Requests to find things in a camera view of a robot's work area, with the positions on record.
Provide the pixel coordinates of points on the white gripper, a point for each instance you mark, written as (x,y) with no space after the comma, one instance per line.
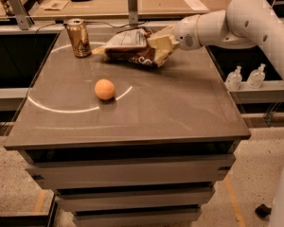
(185,33)

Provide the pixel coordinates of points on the brown chip bag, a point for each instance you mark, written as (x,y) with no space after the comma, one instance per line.
(129,45)

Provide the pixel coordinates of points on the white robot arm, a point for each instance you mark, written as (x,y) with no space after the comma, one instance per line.
(246,22)

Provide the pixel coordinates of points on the orange soda can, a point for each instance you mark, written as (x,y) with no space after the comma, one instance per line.
(78,35)

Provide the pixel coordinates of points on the white paper sheet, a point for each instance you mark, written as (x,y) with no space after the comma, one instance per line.
(197,5)

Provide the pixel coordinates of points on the clear sanitizer bottle left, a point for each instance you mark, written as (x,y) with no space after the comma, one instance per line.
(234,80)

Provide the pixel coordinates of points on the clear sanitizer bottle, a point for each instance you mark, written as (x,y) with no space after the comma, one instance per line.
(256,77)
(234,80)

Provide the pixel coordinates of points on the orange fruit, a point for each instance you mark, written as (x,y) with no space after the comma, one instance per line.
(104,89)

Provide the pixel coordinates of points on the clear sanitizer bottle right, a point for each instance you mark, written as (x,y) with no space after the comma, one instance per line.
(256,77)

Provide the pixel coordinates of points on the paper note left desk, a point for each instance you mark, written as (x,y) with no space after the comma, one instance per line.
(55,5)

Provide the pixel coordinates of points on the grey drawer cabinet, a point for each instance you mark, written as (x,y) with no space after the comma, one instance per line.
(151,154)

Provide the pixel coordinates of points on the black chair base leg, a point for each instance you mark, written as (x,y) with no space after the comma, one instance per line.
(263,211)

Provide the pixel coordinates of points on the metal bracket centre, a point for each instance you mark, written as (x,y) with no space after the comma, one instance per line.
(133,12)

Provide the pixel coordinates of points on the metal bracket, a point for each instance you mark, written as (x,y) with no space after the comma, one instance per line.
(133,12)
(20,14)

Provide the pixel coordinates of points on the metal bracket left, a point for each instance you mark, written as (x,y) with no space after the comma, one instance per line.
(20,14)

